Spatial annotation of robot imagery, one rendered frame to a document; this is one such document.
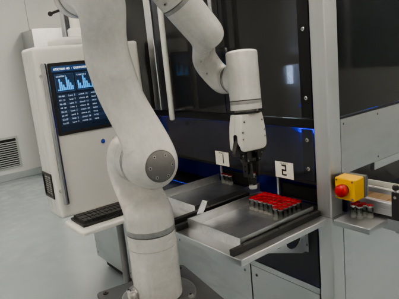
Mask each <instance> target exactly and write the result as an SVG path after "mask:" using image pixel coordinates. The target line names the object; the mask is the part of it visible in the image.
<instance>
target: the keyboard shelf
mask: <svg viewBox="0 0 399 299"><path fill-rule="evenodd" d="M123 223H125V221H124V215H121V216H119V217H116V218H112V219H110V220H107V221H103V222H100V223H98V224H94V225H91V226H88V227H85V228H83V227H82V226H80V225H78V224H77V223H75V222H74V221H72V220H68V221H66V222H65V226H67V227H68V228H70V229H71V230H72V231H74V232H76V233H77V234H79V235H80V236H81V237H85V236H88V235H90V234H94V233H97V232H99V231H102V230H105V229H108V228H111V227H114V226H117V225H120V224H123Z"/></svg>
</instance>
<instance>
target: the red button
mask: <svg viewBox="0 0 399 299"><path fill-rule="evenodd" d="M348 192H349V191H348V188H347V187H346V186H345V185H343V184H340V185H338V186H336V187H335V194H336V195H337V196H338V197H341V198H343V197H345V196H347V195H348Z"/></svg>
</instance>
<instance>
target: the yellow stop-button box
mask: <svg viewBox="0 0 399 299"><path fill-rule="evenodd" d="M340 184H343V185H345V186H346V187H347V188H348V191H349V192H348V195H347V196H345V197H343V198H341V197H338V196H337V195H336V194H335V197H336V198H339V199H344V200H347V201H352V202H356V201H358V200H360V199H362V198H365V197H367V196H368V186H367V175H365V174H358V173H351V172H346V173H344V174H341V175H339V176H337V177H335V186H338V185H340Z"/></svg>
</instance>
